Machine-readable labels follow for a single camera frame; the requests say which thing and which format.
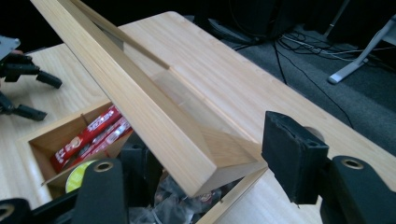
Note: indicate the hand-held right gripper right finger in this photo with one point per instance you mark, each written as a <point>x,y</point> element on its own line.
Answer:
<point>292,158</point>

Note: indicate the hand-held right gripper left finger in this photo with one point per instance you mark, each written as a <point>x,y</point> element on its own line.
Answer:
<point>140,174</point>

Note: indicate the light wooden box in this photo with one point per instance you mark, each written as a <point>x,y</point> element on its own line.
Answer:
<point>46,137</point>

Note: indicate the light wooden box lid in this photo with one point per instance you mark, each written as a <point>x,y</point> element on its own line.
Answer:
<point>140,105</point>

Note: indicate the red snack packet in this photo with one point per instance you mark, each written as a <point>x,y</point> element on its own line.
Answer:
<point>84,138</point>
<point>109,138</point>

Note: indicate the clear plastic packets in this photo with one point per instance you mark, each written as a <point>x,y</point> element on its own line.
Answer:
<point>177,208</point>

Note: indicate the yellow tape roll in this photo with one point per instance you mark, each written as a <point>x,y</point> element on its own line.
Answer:
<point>77,177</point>

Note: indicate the white metal stand leg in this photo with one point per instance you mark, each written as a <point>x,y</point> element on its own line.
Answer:
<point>361,57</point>

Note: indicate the grey stand pole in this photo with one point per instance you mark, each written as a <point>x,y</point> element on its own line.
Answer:
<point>337,15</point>

